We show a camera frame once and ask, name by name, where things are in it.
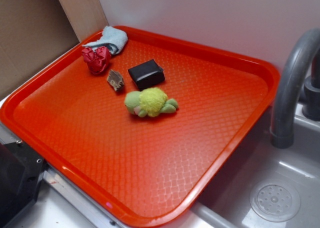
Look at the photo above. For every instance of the light blue cloth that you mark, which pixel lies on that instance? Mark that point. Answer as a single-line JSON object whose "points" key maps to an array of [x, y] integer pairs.
{"points": [[112, 38]]}

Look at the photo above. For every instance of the green plush turtle toy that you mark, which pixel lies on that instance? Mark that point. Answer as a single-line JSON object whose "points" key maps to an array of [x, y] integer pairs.
{"points": [[150, 102]]}

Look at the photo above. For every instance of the black rectangular block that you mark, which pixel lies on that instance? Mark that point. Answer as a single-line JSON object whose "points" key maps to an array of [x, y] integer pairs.
{"points": [[147, 74]]}

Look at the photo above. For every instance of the small brown wood piece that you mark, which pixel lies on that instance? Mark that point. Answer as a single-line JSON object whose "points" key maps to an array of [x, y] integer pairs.
{"points": [[116, 80]]}

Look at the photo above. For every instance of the orange plastic tray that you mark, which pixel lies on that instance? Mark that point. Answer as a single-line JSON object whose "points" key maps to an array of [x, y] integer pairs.
{"points": [[144, 171]]}

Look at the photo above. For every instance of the crumpled red fabric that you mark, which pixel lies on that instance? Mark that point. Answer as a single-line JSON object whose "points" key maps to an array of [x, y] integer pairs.
{"points": [[97, 60]]}

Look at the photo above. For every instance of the grey curved faucet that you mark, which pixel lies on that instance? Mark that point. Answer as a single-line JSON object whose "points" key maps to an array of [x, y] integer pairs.
{"points": [[297, 68]]}

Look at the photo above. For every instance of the grey toy sink basin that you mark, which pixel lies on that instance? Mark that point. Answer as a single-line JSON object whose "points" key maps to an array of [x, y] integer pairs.
{"points": [[225, 202]]}

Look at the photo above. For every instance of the light wooden board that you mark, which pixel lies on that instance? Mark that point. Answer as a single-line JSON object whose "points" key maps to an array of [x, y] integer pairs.
{"points": [[85, 16]]}

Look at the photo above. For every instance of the round sink drain cover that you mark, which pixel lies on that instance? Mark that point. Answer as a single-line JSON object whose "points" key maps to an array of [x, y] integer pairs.
{"points": [[275, 200]]}

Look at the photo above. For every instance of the brown cardboard panel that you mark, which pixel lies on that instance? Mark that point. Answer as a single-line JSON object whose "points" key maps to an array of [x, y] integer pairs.
{"points": [[33, 33]]}

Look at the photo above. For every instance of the black box lower left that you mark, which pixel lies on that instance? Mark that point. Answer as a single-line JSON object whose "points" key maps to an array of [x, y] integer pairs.
{"points": [[21, 174]]}

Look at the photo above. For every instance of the dark faucet handle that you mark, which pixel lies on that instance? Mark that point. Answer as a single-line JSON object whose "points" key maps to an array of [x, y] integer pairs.
{"points": [[311, 109]]}

